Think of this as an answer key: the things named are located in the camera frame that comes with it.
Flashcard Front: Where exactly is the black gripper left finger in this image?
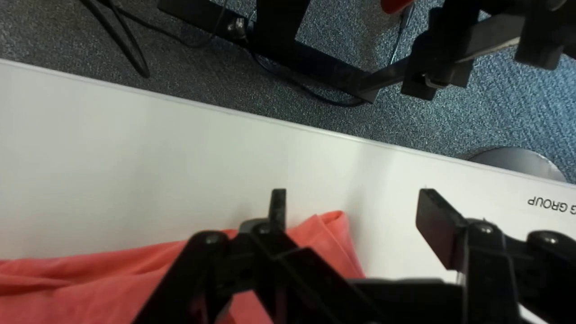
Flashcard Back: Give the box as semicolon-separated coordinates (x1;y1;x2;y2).
133;189;385;324

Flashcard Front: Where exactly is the black tripod stand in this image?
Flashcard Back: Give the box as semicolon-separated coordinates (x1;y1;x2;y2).
154;0;576;108

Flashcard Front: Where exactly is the peach printed shirt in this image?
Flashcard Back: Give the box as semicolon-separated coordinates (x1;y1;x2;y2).
0;211;363;324

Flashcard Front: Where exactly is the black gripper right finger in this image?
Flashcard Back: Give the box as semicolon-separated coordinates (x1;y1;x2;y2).
415;189;576;324

